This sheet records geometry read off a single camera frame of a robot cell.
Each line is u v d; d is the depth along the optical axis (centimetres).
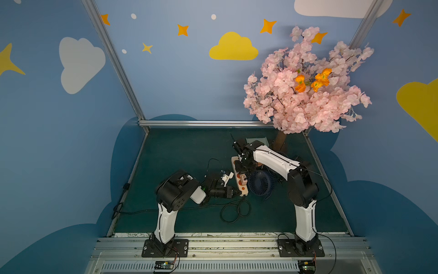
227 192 82
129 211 84
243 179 88
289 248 74
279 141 103
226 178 88
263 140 116
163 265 72
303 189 52
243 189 91
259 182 86
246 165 80
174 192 52
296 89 70
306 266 72
